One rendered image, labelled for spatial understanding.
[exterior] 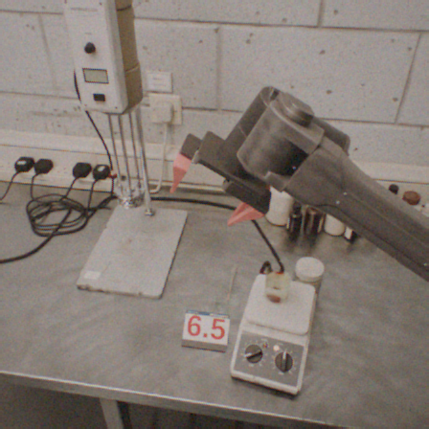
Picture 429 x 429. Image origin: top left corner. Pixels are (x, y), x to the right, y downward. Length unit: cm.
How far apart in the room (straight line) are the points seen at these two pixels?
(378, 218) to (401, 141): 81
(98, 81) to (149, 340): 51
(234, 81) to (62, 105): 49
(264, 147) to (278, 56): 70
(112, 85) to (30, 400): 121
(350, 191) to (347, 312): 59
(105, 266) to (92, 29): 54
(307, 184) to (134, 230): 76
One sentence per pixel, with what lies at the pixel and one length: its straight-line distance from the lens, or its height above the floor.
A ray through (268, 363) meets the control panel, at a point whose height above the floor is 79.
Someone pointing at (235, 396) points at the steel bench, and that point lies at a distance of 90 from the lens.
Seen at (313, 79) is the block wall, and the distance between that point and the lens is 118.
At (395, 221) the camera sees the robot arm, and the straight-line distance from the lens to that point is 49.
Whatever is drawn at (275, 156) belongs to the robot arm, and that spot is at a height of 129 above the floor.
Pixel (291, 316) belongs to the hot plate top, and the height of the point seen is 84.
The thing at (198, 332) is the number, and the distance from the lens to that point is 95.
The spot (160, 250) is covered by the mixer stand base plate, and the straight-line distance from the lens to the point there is 112.
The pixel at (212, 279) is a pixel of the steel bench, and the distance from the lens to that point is 106.
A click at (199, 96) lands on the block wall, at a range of 122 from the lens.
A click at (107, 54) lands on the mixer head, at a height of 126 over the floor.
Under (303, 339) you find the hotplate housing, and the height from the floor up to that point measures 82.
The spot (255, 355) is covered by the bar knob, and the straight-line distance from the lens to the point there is 88.
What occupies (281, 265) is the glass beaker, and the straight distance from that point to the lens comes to 89.
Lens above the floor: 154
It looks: 39 degrees down
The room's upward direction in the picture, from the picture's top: straight up
